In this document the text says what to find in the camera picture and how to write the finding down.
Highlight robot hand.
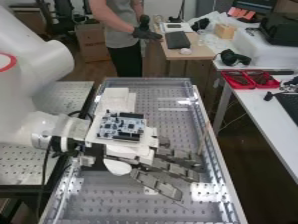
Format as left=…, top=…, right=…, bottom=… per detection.
left=79, top=111, right=204, bottom=203

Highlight small white box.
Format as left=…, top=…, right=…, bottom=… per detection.
left=95, top=87, right=139, bottom=116

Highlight clear box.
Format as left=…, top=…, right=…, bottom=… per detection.
left=39, top=77, right=249, bottom=224

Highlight white desk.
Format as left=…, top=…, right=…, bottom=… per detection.
left=212, top=49, right=298, bottom=185

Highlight white mouse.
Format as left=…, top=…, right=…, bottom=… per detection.
left=179, top=47, right=195, bottom=56

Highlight wooden desk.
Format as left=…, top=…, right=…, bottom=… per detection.
left=144, top=20, right=220, bottom=80

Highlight red tray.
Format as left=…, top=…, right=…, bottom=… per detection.
left=247, top=69, right=283, bottom=90
left=220, top=70, right=259, bottom=91

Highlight cardboard box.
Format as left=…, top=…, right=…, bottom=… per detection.
left=75, top=23, right=114, bottom=64

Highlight black keyboard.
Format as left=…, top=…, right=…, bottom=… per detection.
left=164, top=30, right=193, bottom=50

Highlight black headphones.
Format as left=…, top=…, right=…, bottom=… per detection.
left=220, top=48, right=253, bottom=67

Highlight person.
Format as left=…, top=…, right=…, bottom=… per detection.
left=88, top=0, right=164, bottom=78

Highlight small wooden box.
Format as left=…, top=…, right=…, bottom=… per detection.
left=213, top=23, right=237, bottom=41

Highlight black chair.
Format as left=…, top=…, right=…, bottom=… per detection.
left=35, top=0, right=91, bottom=38

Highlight black case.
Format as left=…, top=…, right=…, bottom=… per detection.
left=259, top=12, right=298, bottom=48

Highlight black cable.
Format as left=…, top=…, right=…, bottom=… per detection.
left=36, top=145, right=55, bottom=216

